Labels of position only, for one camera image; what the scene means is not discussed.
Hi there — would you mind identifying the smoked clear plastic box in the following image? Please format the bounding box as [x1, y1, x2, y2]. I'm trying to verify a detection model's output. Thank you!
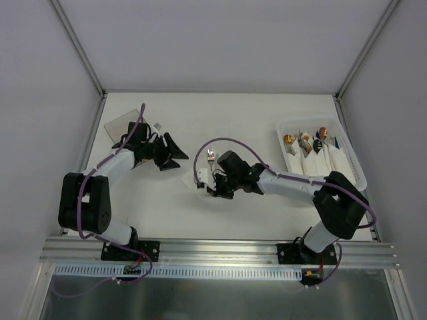
[103, 109, 151, 151]

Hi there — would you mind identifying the gold cutlery bundle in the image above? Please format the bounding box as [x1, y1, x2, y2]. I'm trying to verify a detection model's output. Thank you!
[298, 133, 313, 156]

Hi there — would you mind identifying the ornate silver fork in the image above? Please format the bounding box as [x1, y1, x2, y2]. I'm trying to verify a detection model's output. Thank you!
[207, 149, 216, 171]

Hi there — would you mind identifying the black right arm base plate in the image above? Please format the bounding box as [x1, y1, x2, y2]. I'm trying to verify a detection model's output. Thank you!
[276, 243, 338, 266]

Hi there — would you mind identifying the white plastic basket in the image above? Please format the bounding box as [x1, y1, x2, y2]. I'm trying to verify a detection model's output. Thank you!
[276, 114, 367, 191]

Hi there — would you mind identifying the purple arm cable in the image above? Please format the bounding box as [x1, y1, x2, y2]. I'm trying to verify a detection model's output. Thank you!
[49, 103, 153, 297]
[193, 137, 378, 291]

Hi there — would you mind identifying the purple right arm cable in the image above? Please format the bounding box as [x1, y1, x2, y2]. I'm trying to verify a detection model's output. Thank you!
[193, 137, 378, 291]

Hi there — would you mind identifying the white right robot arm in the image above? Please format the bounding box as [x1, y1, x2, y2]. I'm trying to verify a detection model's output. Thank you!
[196, 151, 369, 264]

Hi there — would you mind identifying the right aluminium frame post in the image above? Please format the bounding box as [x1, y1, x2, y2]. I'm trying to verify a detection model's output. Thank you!
[335, 0, 401, 101]

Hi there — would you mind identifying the folded white napkins stack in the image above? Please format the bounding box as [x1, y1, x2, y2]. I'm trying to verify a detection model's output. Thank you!
[290, 143, 348, 177]

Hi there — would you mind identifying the gold spoon in basket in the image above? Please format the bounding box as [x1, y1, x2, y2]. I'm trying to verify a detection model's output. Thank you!
[283, 134, 296, 155]

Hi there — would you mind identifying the aluminium frame post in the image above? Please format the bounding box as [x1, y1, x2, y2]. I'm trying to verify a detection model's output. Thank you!
[49, 0, 107, 97]
[335, 0, 401, 101]

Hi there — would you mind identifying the white slotted cable duct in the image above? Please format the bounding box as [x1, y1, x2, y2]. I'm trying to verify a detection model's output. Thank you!
[54, 263, 303, 281]

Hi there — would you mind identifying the white paper napkin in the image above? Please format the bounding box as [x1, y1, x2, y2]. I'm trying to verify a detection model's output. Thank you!
[179, 167, 216, 198]

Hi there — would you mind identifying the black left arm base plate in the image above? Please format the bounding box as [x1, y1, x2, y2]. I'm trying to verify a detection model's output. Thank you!
[100, 240, 161, 262]

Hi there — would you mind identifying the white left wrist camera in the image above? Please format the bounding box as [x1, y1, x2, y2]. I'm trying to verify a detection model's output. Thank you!
[153, 123, 162, 132]

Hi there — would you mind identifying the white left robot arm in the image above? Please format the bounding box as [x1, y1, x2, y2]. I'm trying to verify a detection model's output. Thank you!
[58, 121, 189, 260]

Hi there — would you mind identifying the left aluminium frame post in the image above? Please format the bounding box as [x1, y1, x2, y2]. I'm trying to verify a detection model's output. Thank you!
[49, 0, 107, 97]

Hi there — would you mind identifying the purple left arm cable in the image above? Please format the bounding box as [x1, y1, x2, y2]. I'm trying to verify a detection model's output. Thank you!
[49, 103, 153, 297]

